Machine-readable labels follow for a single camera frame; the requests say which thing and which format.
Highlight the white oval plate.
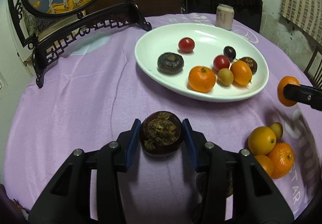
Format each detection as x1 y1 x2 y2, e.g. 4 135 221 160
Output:
135 23 269 102

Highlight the dark mangosteen on plate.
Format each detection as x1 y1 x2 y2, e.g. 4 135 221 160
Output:
157 52 184 75

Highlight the tan longan on cloth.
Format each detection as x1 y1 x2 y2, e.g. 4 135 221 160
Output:
269 122 284 141

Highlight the pink beverage can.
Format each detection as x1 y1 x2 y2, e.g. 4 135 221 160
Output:
216 4 235 31

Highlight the ribbed orange tangerine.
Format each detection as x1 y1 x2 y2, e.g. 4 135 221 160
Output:
267 143 295 179

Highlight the brown passion fruit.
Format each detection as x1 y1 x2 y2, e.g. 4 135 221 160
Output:
240 57 258 75

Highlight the smooth orange fruit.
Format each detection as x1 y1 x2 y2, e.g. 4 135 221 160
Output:
255 155 274 178

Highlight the dark mangosteen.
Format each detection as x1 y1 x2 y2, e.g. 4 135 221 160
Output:
139 111 184 156
196 170 233 198
157 52 184 75

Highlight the dark cherry with stem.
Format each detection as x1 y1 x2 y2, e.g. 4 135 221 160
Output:
223 46 236 62

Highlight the orange tangerine on plate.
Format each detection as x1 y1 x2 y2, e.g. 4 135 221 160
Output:
188 66 216 93

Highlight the small tan longan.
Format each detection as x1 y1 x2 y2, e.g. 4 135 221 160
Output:
217 68 234 87

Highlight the yellow orange fruit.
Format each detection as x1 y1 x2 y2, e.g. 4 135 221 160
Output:
248 126 276 155

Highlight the deer painting screen stand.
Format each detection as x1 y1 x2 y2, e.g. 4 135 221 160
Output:
8 0 152 88

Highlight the small orange tangerine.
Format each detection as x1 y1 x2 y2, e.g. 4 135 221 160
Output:
277 76 300 107

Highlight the striped hanging cloth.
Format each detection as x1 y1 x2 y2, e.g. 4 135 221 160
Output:
281 0 321 44

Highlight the red cherry tomato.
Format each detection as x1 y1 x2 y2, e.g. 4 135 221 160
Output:
213 55 230 71
178 37 195 53

